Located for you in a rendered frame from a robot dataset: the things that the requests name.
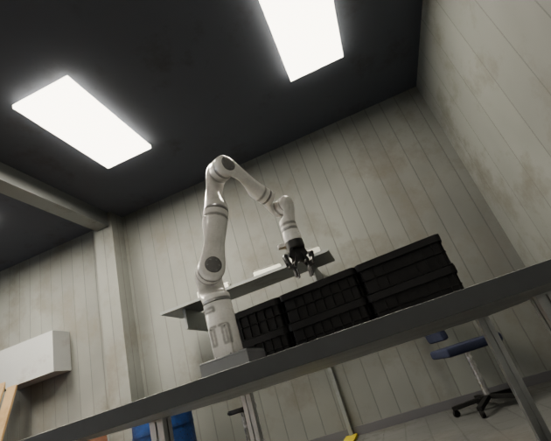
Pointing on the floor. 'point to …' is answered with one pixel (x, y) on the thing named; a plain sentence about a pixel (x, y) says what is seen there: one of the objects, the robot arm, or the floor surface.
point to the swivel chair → (470, 367)
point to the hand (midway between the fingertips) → (304, 273)
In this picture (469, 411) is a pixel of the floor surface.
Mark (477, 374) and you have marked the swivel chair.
